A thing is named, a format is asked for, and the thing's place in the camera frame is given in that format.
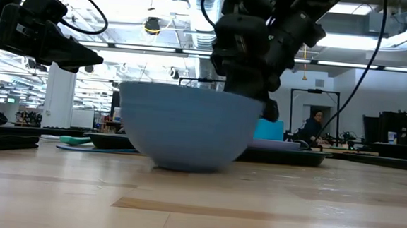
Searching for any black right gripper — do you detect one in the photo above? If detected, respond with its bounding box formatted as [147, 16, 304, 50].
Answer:
[220, 7, 327, 126]

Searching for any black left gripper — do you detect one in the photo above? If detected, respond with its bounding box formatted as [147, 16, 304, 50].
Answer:
[0, 2, 107, 76]

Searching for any teal cup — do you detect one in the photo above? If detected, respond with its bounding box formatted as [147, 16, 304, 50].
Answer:
[253, 118, 286, 142]

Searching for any lilac plate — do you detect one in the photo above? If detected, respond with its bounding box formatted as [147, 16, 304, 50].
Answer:
[247, 137, 302, 152]

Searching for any teal sponge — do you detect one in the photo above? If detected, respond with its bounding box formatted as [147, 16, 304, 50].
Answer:
[40, 133, 93, 148]

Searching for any blue ribbed bowl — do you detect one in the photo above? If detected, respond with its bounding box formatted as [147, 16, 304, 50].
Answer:
[114, 80, 265, 176]

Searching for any iridescent fork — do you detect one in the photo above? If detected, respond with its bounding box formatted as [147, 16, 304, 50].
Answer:
[56, 143, 141, 156]

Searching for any dark green tray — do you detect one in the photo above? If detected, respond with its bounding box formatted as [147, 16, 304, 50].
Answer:
[82, 131, 331, 169]

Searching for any white pillar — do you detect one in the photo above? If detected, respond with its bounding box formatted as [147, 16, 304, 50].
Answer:
[40, 61, 78, 130]

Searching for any person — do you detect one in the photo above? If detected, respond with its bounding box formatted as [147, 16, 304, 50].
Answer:
[299, 108, 333, 146]

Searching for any white board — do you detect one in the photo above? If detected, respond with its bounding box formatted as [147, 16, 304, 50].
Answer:
[70, 108, 95, 130]

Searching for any long ceiling light bar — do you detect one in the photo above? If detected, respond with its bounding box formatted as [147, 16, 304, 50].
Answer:
[78, 41, 407, 73]

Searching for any white bottle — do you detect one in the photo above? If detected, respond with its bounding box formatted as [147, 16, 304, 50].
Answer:
[112, 107, 123, 124]

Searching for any black background bench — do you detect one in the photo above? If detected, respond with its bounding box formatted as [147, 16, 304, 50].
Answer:
[0, 124, 87, 139]

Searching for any black ceiling device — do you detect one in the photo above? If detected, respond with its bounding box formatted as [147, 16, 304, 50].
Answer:
[143, 16, 162, 36]

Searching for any black background table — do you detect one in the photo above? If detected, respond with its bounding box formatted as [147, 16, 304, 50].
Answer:
[327, 151, 407, 173]

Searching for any black equipment rack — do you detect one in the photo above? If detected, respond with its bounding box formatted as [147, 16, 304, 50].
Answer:
[360, 108, 407, 161]

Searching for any black metal frame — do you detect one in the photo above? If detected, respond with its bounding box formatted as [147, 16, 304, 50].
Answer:
[287, 87, 341, 146]

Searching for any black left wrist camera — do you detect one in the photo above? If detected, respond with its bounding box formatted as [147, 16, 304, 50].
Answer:
[20, 0, 69, 26]

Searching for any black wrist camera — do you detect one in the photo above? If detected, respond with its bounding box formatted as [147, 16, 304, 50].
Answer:
[20, 0, 69, 26]
[208, 12, 273, 80]

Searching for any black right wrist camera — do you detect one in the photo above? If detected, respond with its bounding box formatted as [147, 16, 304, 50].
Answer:
[208, 12, 273, 80]

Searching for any silver ceiling duct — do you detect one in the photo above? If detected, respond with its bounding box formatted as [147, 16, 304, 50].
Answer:
[180, 0, 226, 91]

